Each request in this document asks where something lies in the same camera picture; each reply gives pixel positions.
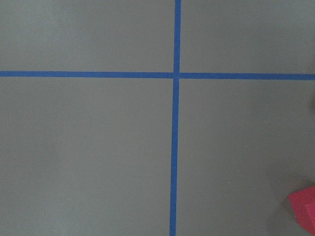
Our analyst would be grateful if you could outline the red wooden block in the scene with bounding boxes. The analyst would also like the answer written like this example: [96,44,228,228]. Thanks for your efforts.
[288,186,315,236]

